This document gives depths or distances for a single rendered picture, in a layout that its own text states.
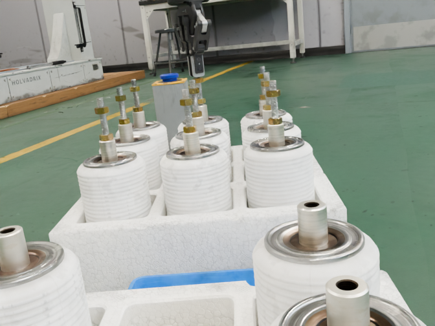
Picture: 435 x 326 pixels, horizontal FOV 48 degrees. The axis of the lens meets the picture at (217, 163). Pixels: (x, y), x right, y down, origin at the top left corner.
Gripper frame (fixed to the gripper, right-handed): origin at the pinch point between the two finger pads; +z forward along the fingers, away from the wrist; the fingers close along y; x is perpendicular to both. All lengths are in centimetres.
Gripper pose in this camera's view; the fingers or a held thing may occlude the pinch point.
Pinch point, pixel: (195, 65)
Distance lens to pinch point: 90.1
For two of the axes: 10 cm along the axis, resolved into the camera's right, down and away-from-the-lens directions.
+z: 1.0, 9.6, 2.7
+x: -9.1, 2.0, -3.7
